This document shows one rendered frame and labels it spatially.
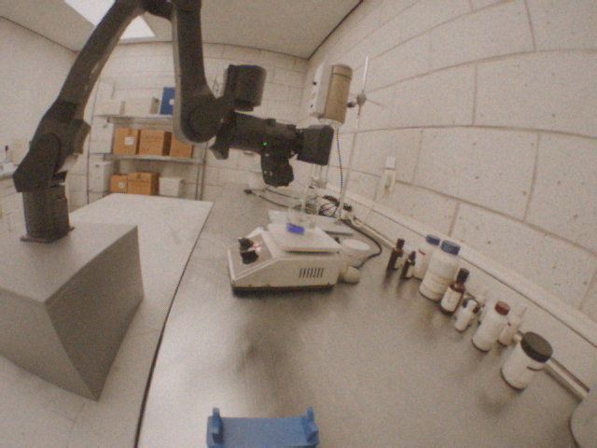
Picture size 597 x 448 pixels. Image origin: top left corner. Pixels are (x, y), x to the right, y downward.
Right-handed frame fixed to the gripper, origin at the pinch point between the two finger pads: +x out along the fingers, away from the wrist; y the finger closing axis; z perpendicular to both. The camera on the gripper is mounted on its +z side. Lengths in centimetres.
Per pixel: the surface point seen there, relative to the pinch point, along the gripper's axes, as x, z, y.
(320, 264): -0.4, 19.9, 9.0
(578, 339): 17, 17, 61
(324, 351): -10.0, 25.7, 21.1
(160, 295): -26.2, 25.9, 0.9
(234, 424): -25.3, 24.9, 24.6
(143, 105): -25, -37, -236
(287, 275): -5.8, 22.2, 7.0
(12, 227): -164, 79, -199
